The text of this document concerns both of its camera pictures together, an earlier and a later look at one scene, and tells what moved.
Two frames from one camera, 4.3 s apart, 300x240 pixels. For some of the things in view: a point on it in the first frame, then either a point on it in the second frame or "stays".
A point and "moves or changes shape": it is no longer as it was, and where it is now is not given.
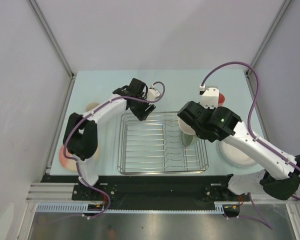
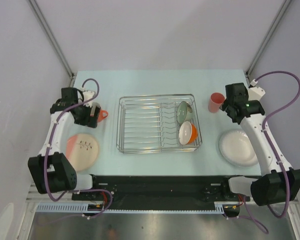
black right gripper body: (200, 134) -> (224, 107)
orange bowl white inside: (186, 128) moves or changes shape
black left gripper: (142, 116) -> (90, 121)
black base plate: (153, 189) stays
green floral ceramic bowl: (187, 138) moves or changes shape
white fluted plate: (233, 156) stays
